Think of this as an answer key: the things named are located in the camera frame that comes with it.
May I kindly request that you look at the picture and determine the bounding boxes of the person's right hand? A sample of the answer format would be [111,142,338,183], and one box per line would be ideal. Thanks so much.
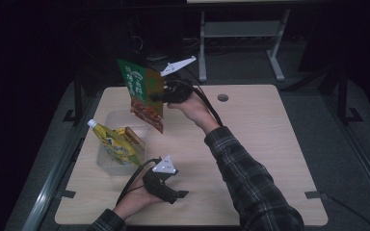
[167,91,222,136]

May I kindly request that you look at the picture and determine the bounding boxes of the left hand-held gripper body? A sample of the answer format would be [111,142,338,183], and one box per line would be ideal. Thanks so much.
[142,155,179,205]

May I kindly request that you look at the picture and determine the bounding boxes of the hand-held gripper black cable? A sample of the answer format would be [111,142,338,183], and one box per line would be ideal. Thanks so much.
[116,157,162,207]
[174,68,225,128]

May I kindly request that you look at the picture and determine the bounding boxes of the thin black floor cable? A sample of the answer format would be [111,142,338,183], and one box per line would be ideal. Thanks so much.
[329,195,370,231]

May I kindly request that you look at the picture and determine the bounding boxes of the left hand-held gripper black cable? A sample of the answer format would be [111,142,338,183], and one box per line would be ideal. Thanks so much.
[116,157,162,207]

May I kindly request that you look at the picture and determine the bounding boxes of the yellow spout pouch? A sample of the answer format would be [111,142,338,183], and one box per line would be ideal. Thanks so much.
[87,118,143,167]

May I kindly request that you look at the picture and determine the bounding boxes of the person's left hand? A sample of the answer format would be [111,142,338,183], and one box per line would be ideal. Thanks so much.
[113,177,164,222]

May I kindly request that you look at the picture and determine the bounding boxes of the white metal desk frame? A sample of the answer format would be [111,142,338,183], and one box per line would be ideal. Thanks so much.
[198,9,292,83]

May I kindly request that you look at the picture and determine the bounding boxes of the dark table edge bracket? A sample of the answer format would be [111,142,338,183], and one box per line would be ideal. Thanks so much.
[57,190,77,199]
[304,191,330,200]

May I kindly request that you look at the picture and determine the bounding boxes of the black metal stand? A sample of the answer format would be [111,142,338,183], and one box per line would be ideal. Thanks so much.
[335,65,364,126]
[63,70,85,126]

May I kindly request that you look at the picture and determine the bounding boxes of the green and red snack packet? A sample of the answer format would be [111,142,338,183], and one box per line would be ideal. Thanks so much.
[117,58,167,135]

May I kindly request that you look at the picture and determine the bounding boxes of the black floor cables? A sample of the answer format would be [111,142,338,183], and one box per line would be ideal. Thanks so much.
[131,35,203,87]

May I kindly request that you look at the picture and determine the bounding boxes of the right hand-held gripper black cable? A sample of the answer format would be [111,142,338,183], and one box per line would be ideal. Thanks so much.
[174,68,225,128]

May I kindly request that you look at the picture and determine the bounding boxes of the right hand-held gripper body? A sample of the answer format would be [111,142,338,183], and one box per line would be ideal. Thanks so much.
[160,56,198,104]

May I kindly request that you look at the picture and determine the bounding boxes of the clear plastic container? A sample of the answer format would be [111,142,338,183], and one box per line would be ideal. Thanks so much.
[95,109,149,177]

